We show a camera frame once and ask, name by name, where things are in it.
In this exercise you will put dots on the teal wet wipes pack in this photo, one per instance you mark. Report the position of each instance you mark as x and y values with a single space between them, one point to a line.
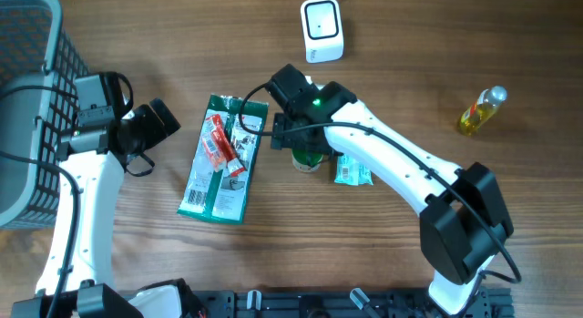
351 172

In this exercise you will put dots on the green 3M gloves package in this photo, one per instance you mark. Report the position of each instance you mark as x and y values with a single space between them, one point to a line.
215 196

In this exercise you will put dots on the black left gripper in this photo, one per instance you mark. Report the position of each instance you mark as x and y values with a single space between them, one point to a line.
160 130

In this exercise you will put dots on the red snack packet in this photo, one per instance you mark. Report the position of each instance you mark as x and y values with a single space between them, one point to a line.
218 149

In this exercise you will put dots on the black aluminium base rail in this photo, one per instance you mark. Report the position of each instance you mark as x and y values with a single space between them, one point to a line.
395 303

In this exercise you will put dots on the yellow oil bottle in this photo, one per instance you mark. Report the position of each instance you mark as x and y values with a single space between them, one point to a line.
487 104

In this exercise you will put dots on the grey mesh shopping basket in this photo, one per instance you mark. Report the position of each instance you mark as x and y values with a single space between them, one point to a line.
39 64

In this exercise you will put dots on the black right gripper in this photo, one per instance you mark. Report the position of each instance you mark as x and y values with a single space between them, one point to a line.
293 138

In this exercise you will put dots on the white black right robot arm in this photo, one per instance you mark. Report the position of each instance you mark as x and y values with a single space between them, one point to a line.
463 219

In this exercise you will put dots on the green white round tub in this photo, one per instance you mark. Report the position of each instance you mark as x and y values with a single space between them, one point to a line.
306 161

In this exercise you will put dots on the white cube barcode scanner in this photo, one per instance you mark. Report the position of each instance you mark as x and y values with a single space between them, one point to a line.
322 30

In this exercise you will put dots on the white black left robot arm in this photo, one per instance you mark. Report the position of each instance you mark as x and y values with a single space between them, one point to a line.
89 165

